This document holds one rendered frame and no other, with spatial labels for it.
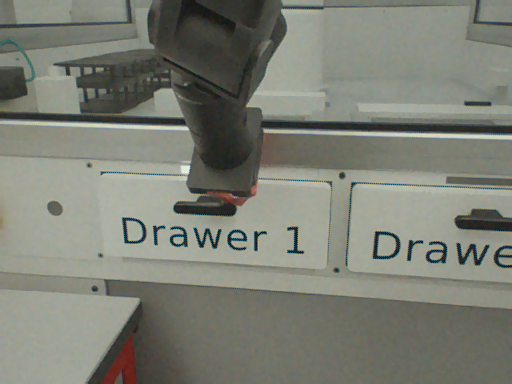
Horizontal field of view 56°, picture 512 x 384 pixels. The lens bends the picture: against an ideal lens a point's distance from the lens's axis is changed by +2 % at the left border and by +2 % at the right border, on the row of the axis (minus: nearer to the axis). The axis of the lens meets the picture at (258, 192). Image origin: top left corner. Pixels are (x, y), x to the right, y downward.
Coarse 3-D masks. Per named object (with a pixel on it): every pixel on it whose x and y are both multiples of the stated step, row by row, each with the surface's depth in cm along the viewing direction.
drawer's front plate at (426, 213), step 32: (352, 192) 57; (384, 192) 55; (416, 192) 55; (448, 192) 54; (480, 192) 54; (352, 224) 57; (384, 224) 57; (416, 224) 56; (448, 224) 56; (352, 256) 59; (416, 256) 57; (448, 256) 57
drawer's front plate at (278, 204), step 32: (128, 192) 60; (160, 192) 59; (288, 192) 57; (320, 192) 56; (128, 224) 61; (160, 224) 61; (192, 224) 60; (224, 224) 59; (256, 224) 59; (288, 224) 58; (320, 224) 58; (128, 256) 63; (160, 256) 62; (192, 256) 62; (224, 256) 61; (256, 256) 60; (288, 256) 60; (320, 256) 59
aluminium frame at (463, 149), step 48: (0, 144) 61; (48, 144) 61; (96, 144) 60; (144, 144) 59; (192, 144) 59; (288, 144) 56; (336, 144) 56; (384, 144) 55; (432, 144) 54; (480, 144) 54
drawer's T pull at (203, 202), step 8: (200, 200) 57; (208, 200) 57; (216, 200) 57; (176, 208) 56; (184, 208) 55; (192, 208) 55; (200, 208) 55; (208, 208) 55; (216, 208) 55; (224, 208) 55; (232, 208) 55; (224, 216) 55; (232, 216) 55
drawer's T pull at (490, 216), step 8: (464, 216) 52; (472, 216) 52; (480, 216) 52; (488, 216) 52; (496, 216) 52; (456, 224) 52; (464, 224) 52; (472, 224) 51; (480, 224) 51; (488, 224) 51; (496, 224) 51; (504, 224) 51
